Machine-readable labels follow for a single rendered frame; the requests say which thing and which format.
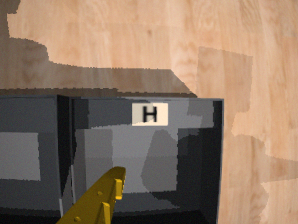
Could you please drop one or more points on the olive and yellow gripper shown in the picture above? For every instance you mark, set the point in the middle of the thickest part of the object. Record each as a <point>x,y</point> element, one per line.
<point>96,205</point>

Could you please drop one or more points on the grey bin with label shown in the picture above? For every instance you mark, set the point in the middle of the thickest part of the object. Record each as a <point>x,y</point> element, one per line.
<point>172,149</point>

